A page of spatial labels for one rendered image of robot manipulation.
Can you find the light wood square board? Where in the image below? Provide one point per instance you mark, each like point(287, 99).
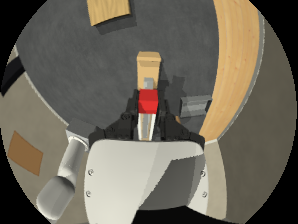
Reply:
point(101, 11)

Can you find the red cube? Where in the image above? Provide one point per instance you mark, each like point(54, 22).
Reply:
point(148, 101)

